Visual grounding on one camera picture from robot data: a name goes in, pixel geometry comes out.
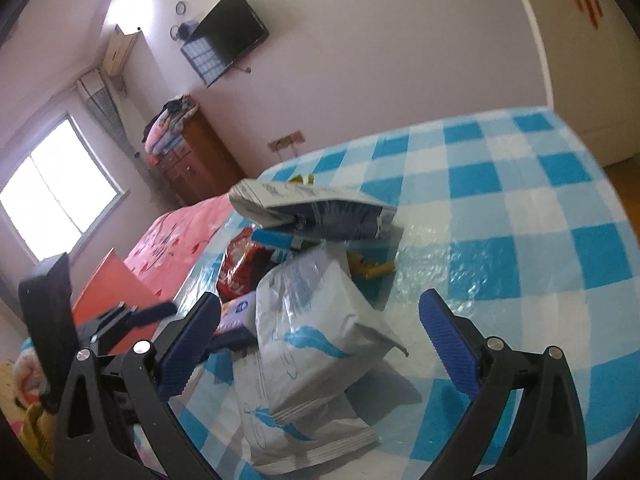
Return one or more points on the wall power outlet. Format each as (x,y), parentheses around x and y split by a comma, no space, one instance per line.
(287,141)

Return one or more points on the grey patterned curtain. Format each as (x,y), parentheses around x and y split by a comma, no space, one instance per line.
(110,115)

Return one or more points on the stack of folded blankets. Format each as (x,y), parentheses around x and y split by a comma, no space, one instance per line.
(167,130)

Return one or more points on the orange plastic bin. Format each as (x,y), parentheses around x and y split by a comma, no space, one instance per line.
(112,285)

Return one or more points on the brown wooden cabinet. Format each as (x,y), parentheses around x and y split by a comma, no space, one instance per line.
(200,165)

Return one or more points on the pink heart-print bedspread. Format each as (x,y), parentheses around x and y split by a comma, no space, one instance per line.
(170,240)

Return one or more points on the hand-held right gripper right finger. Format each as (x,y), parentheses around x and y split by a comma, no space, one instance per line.
(447,345)

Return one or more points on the blue checkered tablecloth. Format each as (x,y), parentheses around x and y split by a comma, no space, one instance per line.
(500,240)

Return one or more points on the wall air conditioner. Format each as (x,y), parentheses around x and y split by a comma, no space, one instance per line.
(120,50)

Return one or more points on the white packet with blue circle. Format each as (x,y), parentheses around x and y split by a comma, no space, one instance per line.
(237,310)

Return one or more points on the white bag with blue feather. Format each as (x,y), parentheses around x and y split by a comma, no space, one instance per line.
(280,435)
(320,320)

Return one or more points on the white room door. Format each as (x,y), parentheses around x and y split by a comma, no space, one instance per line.
(575,70)

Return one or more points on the grey set-top box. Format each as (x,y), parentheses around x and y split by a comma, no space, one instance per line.
(187,30)

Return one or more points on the grey bag with dark print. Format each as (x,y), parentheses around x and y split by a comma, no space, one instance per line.
(320,210)

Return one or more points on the blue and white snack packet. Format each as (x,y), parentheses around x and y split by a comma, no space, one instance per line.
(272,238)

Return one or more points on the colourful printed cloth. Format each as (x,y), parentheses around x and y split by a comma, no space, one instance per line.
(27,422)

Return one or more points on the black wall television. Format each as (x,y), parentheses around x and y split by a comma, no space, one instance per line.
(230,25)

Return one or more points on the red snack packet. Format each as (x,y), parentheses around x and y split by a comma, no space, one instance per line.
(240,265)

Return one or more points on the black and yellow coffee packet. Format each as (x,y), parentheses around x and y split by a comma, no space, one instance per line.
(370,270)

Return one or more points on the round wall plate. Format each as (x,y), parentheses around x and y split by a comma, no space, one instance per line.
(181,8)
(174,32)

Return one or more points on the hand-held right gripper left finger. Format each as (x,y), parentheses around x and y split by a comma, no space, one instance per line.
(190,347)

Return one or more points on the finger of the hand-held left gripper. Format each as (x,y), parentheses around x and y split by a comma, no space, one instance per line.
(150,314)

